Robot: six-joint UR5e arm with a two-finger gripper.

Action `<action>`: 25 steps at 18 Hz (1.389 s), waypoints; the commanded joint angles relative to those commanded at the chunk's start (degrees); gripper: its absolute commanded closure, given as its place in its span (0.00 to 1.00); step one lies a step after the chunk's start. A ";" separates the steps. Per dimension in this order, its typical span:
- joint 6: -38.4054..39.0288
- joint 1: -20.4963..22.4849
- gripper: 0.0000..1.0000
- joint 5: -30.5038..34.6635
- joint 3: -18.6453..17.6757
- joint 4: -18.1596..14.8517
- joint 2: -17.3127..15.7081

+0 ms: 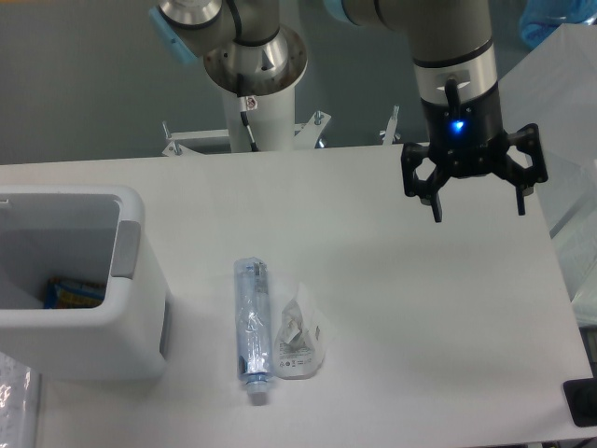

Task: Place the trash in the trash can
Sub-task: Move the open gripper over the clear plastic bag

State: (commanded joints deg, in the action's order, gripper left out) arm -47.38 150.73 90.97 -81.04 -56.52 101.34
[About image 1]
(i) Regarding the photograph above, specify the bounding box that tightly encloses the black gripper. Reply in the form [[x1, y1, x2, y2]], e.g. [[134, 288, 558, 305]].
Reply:
[[401, 85, 548, 223]]

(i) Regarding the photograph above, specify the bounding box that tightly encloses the clear plastic wrapper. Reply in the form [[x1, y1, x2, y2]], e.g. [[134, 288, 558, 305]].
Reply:
[[272, 283, 335, 380]]

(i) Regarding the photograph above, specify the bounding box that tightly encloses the clear plastic water bottle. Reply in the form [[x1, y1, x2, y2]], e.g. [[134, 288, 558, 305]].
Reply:
[[233, 258, 274, 406]]

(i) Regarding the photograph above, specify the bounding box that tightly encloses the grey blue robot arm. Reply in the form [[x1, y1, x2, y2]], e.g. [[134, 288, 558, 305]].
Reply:
[[149, 1, 548, 221]]

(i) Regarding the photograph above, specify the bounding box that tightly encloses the white trash can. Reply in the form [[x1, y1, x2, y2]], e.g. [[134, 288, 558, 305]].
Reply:
[[1, 185, 168, 380]]

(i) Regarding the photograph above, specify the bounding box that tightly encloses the translucent plastic storage box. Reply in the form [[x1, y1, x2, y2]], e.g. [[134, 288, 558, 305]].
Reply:
[[500, 24, 596, 327]]

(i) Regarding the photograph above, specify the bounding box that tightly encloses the blue plastic bag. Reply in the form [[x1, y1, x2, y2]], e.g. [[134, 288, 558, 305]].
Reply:
[[519, 0, 596, 49]]

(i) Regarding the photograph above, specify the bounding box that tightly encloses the black device at edge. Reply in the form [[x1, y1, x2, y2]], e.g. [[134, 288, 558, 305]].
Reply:
[[562, 378, 596, 427]]

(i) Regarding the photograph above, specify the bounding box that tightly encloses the yellow blue snack bag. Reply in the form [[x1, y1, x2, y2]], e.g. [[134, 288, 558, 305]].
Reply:
[[43, 277, 106, 309]]

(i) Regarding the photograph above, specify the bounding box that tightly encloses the clear plastic sheet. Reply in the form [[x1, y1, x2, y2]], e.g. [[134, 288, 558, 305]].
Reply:
[[1, 354, 40, 447]]

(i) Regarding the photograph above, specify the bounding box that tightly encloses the white pedestal base frame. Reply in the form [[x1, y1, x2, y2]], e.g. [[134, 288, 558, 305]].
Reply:
[[161, 105, 401, 157]]

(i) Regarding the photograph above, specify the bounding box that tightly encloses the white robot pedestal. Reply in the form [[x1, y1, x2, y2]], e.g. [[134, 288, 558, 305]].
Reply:
[[221, 87, 295, 153]]

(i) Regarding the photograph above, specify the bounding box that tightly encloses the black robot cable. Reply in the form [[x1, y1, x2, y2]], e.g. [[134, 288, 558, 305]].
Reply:
[[235, 73, 260, 153]]

